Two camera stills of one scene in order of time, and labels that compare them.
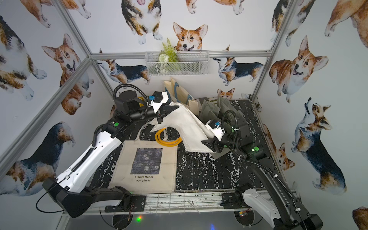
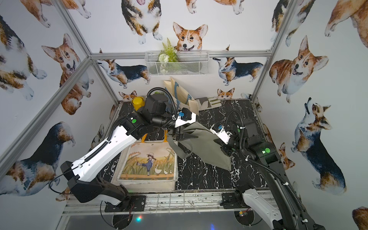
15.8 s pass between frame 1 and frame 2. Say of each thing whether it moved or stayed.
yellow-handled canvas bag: moved
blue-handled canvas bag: stayed
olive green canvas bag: moved
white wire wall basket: stayed
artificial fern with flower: stayed
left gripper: moved
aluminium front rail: stayed
